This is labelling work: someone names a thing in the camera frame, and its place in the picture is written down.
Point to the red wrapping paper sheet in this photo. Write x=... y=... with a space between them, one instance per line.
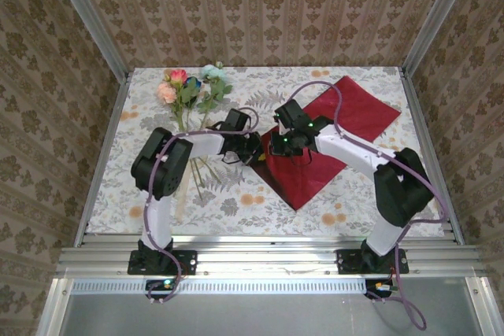
x=354 y=108

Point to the cream ribbon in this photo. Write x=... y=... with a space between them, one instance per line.
x=181 y=204

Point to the pink artificial rose stem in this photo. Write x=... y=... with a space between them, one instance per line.
x=168 y=92

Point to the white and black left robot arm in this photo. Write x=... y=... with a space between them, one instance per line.
x=157 y=230

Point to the floral fern print tablecloth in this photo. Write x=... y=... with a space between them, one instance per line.
x=244 y=226

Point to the grey metal shelf panel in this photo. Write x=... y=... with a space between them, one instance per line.
x=256 y=316

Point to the aluminium front frame rail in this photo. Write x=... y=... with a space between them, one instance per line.
x=267 y=259

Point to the aluminium table side rail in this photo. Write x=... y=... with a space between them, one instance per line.
x=121 y=94
x=417 y=115

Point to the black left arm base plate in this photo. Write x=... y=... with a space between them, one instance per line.
x=189 y=263

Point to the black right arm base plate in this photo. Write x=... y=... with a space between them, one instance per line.
x=346 y=265

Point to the aluminium frame post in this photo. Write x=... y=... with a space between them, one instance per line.
x=90 y=17
x=436 y=17

